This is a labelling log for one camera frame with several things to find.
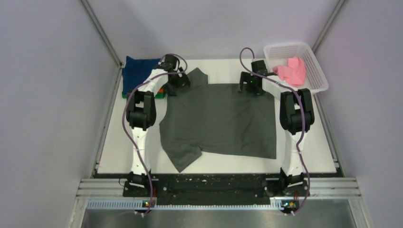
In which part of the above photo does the left aluminium frame post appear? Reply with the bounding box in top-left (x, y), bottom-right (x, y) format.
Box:
top-left (79, 0), bottom-right (122, 68)

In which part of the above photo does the white plastic basket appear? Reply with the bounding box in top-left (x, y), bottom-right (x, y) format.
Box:
top-left (263, 42), bottom-right (329, 94)

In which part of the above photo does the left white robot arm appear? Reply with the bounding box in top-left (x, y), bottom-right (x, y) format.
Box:
top-left (122, 53), bottom-right (191, 196)

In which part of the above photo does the folded navy blue t-shirt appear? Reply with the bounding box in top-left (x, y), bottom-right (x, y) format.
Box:
top-left (122, 56), bottom-right (160, 98)

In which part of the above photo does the aluminium frame post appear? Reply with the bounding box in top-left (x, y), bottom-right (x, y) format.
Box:
top-left (312, 0), bottom-right (349, 54)
top-left (79, 0), bottom-right (122, 68)

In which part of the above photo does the dark grey t-shirt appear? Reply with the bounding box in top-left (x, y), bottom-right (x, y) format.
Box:
top-left (160, 68), bottom-right (277, 172)

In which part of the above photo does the white slotted cable duct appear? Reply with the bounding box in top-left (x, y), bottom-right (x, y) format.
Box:
top-left (86, 198), bottom-right (296, 210)

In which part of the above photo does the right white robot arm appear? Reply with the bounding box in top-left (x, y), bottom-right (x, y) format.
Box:
top-left (239, 60), bottom-right (315, 196)

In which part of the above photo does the pink t-shirt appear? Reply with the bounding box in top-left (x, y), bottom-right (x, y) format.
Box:
top-left (273, 57), bottom-right (307, 87)

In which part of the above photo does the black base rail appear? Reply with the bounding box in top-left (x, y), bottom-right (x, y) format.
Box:
top-left (123, 172), bottom-right (310, 206)

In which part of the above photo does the folded green t-shirt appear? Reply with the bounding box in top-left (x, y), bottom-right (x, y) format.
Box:
top-left (122, 90), bottom-right (165, 99)

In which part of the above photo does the right aluminium frame post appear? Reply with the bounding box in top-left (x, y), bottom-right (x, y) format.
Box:
top-left (312, 0), bottom-right (349, 54)

